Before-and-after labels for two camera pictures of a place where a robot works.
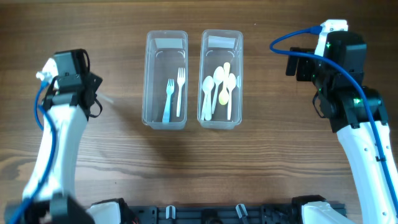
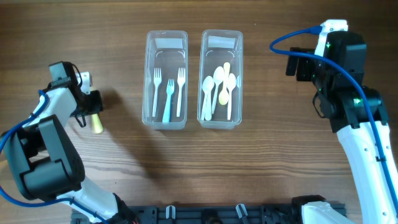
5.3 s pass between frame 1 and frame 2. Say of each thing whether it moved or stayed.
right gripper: stayed
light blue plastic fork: stayed
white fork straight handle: moved
